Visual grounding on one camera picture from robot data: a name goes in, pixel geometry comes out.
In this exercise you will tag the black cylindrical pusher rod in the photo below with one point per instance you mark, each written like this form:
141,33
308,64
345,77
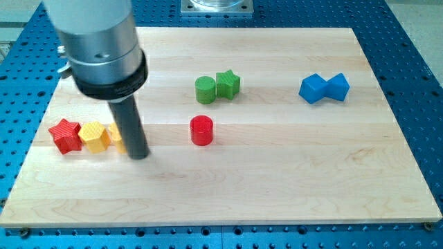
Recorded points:
130,127

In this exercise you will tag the black flange ring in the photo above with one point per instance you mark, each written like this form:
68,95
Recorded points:
115,90

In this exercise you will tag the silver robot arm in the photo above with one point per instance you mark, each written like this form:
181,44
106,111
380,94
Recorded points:
100,42

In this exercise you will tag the yellow block behind rod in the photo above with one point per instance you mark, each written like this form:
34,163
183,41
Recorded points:
116,138

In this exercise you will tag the yellow hexagon block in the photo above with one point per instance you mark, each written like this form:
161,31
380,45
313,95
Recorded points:
94,136

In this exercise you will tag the red star block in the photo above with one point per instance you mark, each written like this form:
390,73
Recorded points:
65,136

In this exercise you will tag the red cylinder block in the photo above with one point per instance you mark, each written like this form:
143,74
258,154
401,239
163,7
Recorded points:
201,129

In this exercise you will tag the green cylinder block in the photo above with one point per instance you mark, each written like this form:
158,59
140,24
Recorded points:
205,90

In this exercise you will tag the green star block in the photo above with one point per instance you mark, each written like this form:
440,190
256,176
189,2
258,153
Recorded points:
228,84

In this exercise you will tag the wooden board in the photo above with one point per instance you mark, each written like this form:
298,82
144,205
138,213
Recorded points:
274,158

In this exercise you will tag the blue cube block left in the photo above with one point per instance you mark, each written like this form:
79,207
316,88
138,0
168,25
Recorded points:
313,88

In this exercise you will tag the blue cube block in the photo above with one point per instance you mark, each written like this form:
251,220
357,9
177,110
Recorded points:
313,88
337,87

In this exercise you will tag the blue cube block right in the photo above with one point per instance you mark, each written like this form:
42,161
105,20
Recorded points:
337,87

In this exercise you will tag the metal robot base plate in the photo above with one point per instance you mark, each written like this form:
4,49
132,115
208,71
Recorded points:
216,6

